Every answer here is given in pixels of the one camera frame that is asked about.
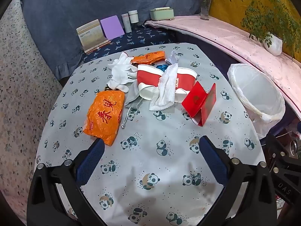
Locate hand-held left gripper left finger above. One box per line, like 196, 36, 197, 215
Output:
27, 138, 106, 226

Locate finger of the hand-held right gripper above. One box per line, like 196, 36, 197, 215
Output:
265, 134, 301, 205

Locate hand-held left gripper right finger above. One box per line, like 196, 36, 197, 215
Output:
199, 135, 278, 226

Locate large orange plastic bag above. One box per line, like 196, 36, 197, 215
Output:
83, 90, 125, 146

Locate white paper towel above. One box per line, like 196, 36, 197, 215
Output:
149, 63, 179, 111

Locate white bin with plastic liner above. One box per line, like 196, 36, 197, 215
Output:
227, 63, 286, 139

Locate white paper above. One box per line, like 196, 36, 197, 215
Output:
166, 50, 182, 66

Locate metal can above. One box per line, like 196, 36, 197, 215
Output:
286, 132, 301, 158

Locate panda print tablecloth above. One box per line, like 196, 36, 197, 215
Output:
35, 43, 267, 226

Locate red paper box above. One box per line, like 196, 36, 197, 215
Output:
181, 81, 217, 127

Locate grey cloth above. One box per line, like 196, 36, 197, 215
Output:
125, 82, 144, 107

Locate red and white paper bowl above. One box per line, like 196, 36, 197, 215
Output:
173, 67, 197, 102
136, 64, 165, 101

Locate white cloth gloves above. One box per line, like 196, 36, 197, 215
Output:
107, 52, 138, 92

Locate brown notebook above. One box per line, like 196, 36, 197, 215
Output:
83, 39, 111, 54

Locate small orange plastic bag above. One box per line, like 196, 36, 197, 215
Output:
130, 51, 166, 65

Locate pink cloth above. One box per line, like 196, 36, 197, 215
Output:
144, 16, 301, 113

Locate beige open book box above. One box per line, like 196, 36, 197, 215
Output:
76, 19, 105, 52

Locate potted plant in white pot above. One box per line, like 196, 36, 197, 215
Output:
228, 0, 301, 56

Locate navy leaf print cloth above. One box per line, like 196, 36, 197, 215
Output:
81, 25, 176, 63

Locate purple notebook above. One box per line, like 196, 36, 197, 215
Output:
100, 15, 125, 39

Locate white bottle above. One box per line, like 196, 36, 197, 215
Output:
122, 14, 131, 33

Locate glass vase with flowers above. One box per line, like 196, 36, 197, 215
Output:
191, 0, 216, 20

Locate white lidded jar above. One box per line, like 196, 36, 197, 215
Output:
128, 10, 139, 30

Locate green tissue box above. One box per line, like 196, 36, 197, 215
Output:
150, 7, 175, 21

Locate blue-grey cloth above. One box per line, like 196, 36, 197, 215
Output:
19, 0, 213, 80

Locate yellow cloth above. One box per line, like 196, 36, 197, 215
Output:
209, 0, 301, 63

